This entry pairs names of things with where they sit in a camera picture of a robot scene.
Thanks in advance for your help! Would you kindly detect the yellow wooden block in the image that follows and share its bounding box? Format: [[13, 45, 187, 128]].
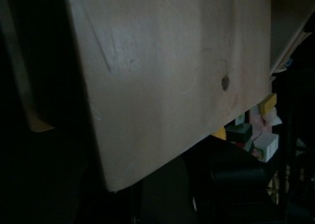
[[257, 93, 277, 115]]

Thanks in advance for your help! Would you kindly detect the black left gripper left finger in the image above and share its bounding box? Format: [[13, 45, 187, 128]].
[[136, 157, 197, 224]]

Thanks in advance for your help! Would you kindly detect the wooden toy cabinet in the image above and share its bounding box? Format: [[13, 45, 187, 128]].
[[0, 0, 315, 194]]

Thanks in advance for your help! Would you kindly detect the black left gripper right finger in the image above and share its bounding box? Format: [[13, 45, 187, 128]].
[[209, 166, 285, 224]]

